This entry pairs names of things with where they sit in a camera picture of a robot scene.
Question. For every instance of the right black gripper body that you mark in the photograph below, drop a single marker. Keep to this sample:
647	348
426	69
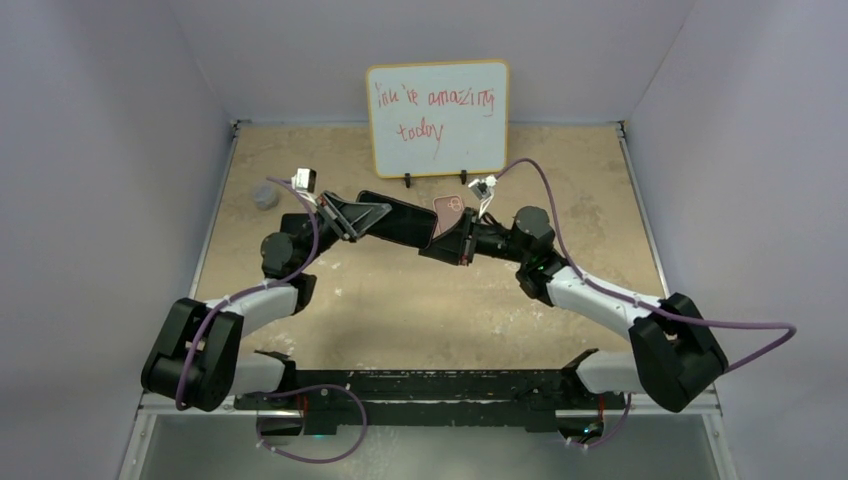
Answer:
496	241

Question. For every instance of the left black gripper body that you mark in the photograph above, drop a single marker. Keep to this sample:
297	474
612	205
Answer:
326	234

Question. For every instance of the black phone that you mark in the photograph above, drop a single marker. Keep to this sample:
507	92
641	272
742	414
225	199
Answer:
405	224

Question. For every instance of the bare phone with purple edge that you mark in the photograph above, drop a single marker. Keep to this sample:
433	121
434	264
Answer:
296	224

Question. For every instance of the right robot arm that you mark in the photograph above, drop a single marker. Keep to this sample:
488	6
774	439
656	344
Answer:
674	356

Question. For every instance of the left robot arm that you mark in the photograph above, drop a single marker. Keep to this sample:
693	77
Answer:
196	359

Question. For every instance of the black whiteboard stand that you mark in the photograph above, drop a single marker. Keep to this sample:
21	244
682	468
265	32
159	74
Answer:
408	179

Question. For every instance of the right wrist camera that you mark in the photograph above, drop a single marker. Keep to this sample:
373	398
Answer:
483	190

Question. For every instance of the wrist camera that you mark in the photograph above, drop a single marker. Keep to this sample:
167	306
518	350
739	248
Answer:
483	190
304	180

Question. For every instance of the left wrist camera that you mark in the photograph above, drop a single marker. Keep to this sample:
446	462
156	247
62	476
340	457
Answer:
304	180

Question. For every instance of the white board with yellow frame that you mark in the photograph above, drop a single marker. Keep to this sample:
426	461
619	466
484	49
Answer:
438	118

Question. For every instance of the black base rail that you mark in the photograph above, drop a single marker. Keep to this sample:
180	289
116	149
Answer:
536	400

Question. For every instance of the aluminium frame rail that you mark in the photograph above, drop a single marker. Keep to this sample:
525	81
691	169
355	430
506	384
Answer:
639	441

